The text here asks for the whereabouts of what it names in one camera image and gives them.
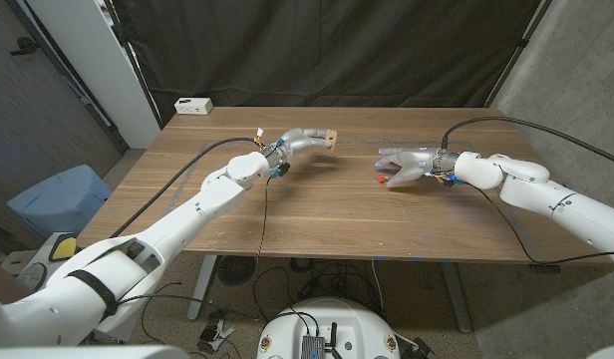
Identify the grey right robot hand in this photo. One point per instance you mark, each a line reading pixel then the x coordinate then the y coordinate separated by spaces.
pixel 419 162

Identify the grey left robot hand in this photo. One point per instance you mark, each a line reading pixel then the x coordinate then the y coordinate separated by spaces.
pixel 299 139

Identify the wooden block with holes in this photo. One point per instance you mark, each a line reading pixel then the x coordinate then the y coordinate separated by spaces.
pixel 331 139

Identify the red-headed wooden screw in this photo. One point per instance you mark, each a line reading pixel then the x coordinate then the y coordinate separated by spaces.
pixel 381 178

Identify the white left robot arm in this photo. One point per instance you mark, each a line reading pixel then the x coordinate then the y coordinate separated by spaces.
pixel 202 209

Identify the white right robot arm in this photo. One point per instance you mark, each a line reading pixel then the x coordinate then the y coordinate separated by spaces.
pixel 561 204

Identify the grey tape outline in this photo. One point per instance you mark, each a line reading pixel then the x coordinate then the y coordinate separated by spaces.
pixel 367 143

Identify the black backdrop curtain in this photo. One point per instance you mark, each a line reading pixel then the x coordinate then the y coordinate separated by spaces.
pixel 312 50

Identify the white power strip box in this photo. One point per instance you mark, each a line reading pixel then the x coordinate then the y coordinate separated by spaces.
pixel 193 106

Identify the white table leg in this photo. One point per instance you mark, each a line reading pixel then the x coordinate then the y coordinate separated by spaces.
pixel 456 294
pixel 202 286

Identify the black round fan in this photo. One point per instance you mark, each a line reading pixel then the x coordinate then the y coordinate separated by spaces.
pixel 235 270

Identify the black backdrop stand pole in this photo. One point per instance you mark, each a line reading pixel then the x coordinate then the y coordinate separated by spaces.
pixel 132 60
pixel 519 50

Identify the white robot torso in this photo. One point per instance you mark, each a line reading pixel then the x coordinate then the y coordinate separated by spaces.
pixel 337 319

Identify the black antenna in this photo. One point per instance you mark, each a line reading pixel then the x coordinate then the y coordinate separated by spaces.
pixel 333 339

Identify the grey electronics box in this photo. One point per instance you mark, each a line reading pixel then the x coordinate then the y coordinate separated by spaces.
pixel 312 346

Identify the white panel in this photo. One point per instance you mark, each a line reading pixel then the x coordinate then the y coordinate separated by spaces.
pixel 97 60

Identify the light blue bin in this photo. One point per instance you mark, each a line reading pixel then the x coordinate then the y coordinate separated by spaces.
pixel 58 199

